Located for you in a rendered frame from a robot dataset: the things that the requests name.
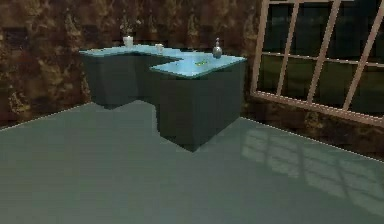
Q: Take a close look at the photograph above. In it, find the dark grey kitchen counter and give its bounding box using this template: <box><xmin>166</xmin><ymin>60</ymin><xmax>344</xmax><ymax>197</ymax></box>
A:
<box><xmin>78</xmin><ymin>44</ymin><xmax>248</xmax><ymax>153</ymax></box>

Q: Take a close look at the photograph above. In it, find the silver round bottle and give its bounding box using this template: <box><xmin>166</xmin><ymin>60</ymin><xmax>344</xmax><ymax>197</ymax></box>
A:
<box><xmin>212</xmin><ymin>37</ymin><xmax>224</xmax><ymax>60</ymax></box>

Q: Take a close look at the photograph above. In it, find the white pot house plant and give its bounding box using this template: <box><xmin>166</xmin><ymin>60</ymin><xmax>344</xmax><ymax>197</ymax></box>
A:
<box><xmin>119</xmin><ymin>14</ymin><xmax>142</xmax><ymax>49</ymax></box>

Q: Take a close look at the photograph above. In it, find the pink framed window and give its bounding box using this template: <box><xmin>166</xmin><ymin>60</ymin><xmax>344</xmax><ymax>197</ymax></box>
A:
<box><xmin>249</xmin><ymin>0</ymin><xmax>384</xmax><ymax>128</ymax></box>

